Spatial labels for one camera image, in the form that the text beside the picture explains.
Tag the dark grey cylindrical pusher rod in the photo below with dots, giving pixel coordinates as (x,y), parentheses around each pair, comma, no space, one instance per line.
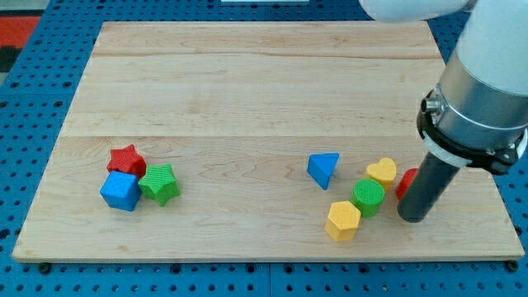
(432,178)

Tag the black flange mount ring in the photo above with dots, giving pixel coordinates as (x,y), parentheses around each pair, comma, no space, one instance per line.
(496,161)

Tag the red circle block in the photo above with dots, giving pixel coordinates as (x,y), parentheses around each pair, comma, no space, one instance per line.
(405,182)

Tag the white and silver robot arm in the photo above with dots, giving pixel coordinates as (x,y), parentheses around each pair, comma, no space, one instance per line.
(476,115)

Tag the yellow heart block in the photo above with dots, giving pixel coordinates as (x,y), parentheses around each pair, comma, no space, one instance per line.
(384,172)

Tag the green cylinder block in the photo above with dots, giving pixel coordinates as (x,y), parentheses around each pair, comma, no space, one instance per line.
(367,196)

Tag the yellow hexagon block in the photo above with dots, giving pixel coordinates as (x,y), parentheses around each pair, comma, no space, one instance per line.
(342,221)

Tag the blue triangle block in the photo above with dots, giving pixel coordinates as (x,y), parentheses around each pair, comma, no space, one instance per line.
(321,167)

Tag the light wooden board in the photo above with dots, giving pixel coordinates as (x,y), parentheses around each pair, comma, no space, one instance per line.
(237,108)

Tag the green star block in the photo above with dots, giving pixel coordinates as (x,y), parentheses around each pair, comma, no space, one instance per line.
(159,183)

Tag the red star block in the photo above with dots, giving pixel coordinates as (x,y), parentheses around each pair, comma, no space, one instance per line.
(127,160)

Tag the blue cube block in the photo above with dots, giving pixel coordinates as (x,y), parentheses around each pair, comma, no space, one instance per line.
(121,191)

